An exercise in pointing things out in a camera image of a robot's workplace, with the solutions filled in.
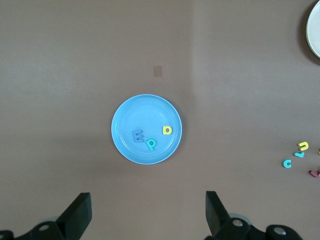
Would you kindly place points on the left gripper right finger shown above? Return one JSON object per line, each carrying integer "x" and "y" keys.
{"x": 217, "y": 217}

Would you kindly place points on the blue foam letter E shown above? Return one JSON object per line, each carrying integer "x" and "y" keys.
{"x": 135, "y": 137}

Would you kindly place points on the yellow foam letter u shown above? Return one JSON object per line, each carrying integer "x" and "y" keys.
{"x": 307, "y": 146}

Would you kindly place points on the yellow foam letter d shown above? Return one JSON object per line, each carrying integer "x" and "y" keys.
{"x": 164, "y": 130}

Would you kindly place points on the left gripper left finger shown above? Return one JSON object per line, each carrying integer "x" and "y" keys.
{"x": 75, "y": 217}

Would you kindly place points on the white plate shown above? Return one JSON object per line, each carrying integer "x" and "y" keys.
{"x": 315, "y": 30}

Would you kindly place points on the teal foam letter p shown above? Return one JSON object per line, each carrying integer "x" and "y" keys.
{"x": 149, "y": 147}

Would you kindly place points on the teal foam letter l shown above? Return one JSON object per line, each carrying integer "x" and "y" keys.
{"x": 301, "y": 155}

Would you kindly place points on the brown tape patch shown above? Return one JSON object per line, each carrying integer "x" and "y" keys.
{"x": 157, "y": 71}

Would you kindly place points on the dark red foam letter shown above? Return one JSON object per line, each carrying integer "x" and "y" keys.
{"x": 312, "y": 173}

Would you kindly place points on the teal foam letter c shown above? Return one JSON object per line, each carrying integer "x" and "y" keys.
{"x": 284, "y": 163}

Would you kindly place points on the blue plate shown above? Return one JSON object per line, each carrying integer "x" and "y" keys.
{"x": 140, "y": 115}

